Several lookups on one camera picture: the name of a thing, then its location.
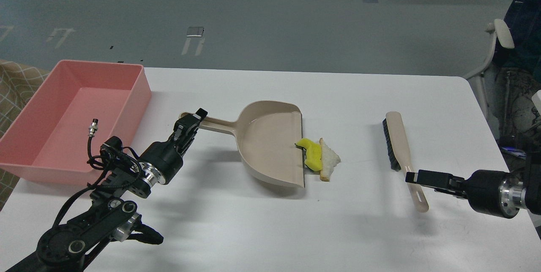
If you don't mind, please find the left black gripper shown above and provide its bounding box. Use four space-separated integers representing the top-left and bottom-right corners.
139 108 208 185

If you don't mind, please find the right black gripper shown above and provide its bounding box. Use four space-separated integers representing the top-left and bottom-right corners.
405 170 514 219

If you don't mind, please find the beige hand brush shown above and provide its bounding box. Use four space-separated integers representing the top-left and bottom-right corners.
382 112 429 213

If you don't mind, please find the beige plastic dustpan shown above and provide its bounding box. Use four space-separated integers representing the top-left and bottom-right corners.
200 101 305 188

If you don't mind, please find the white bread slice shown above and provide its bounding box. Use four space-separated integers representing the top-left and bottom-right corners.
319 138 341 182

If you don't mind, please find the yellow sponge piece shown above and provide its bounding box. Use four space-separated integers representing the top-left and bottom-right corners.
295 139 323 172

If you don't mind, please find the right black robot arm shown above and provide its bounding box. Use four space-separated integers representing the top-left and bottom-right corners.
405 133 540 219

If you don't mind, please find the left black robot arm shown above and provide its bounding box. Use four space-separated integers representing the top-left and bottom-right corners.
9 109 208 272

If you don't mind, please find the pink plastic bin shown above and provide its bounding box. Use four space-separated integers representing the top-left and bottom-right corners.
0 60 151 186

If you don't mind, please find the metal floor plate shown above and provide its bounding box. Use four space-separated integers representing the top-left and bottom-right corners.
186 26 205 38

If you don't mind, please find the seated person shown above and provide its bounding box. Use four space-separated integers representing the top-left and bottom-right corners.
493 0 541 144

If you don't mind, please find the white office chair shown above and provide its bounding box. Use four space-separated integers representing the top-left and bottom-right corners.
462 19 516 120

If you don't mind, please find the beige checkered cloth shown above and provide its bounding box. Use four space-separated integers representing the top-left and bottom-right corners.
0 57 50 210

